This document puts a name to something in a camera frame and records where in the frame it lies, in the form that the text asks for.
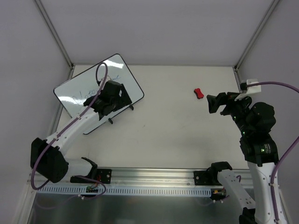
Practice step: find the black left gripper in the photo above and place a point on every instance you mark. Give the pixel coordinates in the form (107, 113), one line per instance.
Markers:
(126, 96)

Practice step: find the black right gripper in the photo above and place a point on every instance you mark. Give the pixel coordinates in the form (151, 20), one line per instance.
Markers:
(225, 102)

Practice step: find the red whiteboard eraser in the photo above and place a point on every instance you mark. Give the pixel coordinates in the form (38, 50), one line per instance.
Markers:
(198, 93)

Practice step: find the white whiteboard black frame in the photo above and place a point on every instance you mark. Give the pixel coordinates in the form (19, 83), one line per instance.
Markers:
(74, 92)

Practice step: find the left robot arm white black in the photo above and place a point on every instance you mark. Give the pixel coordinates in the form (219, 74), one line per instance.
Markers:
(48, 155)

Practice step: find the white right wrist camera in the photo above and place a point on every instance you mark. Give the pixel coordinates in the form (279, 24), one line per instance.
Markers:
(250, 87)

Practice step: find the left aluminium frame post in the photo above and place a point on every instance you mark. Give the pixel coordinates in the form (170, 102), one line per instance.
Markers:
(44, 14)

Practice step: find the aluminium frame post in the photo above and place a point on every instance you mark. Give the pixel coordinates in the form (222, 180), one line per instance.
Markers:
(257, 33)
(44, 14)

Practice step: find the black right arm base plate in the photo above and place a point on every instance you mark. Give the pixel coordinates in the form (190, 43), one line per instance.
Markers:
(203, 178)

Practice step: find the aluminium mounting rail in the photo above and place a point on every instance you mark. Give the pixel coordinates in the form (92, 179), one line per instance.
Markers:
(158, 177)

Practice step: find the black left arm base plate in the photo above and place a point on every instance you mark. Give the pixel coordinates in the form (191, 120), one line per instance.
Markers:
(100, 174)

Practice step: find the right aluminium frame post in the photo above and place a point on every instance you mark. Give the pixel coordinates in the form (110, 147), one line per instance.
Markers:
(257, 33)

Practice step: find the white slotted cable duct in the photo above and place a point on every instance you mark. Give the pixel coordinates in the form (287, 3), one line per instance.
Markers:
(126, 191)

